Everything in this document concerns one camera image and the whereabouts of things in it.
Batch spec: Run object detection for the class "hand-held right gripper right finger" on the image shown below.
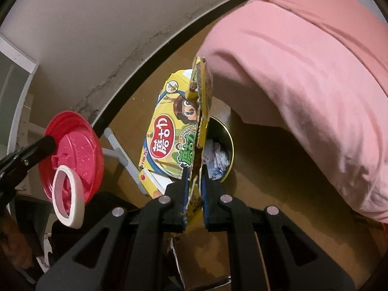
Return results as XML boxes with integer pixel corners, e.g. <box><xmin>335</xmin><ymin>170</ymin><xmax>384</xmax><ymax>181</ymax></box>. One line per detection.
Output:
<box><xmin>201</xmin><ymin>170</ymin><xmax>354</xmax><ymax>291</ymax></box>

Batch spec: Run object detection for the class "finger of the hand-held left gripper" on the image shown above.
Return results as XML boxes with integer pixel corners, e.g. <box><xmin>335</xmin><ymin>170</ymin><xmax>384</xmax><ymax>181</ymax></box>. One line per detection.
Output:
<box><xmin>16</xmin><ymin>136</ymin><xmax>57</xmax><ymax>166</ymax></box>

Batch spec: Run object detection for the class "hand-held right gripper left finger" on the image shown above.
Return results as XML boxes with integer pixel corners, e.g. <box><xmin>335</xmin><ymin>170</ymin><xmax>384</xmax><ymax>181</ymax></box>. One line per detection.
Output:
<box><xmin>36</xmin><ymin>170</ymin><xmax>190</xmax><ymax>291</ymax></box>

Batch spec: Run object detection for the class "red plastic lid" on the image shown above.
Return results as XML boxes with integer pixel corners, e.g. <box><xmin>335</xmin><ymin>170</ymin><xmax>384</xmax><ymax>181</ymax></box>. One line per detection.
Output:
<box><xmin>38</xmin><ymin>111</ymin><xmax>105</xmax><ymax>219</ymax></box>

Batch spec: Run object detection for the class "blue white snack wrapper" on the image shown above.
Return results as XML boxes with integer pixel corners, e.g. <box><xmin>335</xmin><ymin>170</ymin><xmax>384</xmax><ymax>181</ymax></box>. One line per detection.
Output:
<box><xmin>202</xmin><ymin>139</ymin><xmax>230</xmax><ymax>180</ymax></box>

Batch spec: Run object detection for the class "yellow snack box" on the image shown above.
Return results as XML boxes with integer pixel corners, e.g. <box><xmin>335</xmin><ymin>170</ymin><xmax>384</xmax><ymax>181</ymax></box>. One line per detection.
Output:
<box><xmin>138</xmin><ymin>56</ymin><xmax>214</xmax><ymax>228</ymax></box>

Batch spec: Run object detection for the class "white ring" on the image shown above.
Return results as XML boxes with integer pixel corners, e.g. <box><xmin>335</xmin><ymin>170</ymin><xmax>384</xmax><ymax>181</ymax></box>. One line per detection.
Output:
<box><xmin>51</xmin><ymin>164</ymin><xmax>86</xmax><ymax>229</ymax></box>

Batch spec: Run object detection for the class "dark round trash bin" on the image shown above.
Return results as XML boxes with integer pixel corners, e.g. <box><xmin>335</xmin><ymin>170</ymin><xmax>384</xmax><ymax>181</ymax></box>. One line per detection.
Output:
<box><xmin>200</xmin><ymin>116</ymin><xmax>235</xmax><ymax>184</ymax></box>

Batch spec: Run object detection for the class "person's left forearm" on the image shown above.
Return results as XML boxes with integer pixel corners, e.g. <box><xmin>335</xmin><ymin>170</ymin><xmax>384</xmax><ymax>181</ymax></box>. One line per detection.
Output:
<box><xmin>0</xmin><ymin>212</ymin><xmax>34</xmax><ymax>271</ymax></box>

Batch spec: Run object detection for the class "grey table leg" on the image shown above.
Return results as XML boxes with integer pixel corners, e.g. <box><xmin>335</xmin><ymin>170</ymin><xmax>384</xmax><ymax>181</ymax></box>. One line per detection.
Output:
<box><xmin>103</xmin><ymin>127</ymin><xmax>150</xmax><ymax>195</ymax></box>

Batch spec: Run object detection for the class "white shelf unit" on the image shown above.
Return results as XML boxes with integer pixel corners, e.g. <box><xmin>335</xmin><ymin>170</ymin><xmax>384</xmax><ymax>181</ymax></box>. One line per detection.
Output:
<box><xmin>0</xmin><ymin>35</ymin><xmax>40</xmax><ymax>195</ymax></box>

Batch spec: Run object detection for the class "pink blanket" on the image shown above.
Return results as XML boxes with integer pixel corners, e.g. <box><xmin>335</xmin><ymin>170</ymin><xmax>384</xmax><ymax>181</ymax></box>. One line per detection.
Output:
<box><xmin>198</xmin><ymin>0</ymin><xmax>388</xmax><ymax>224</ymax></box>

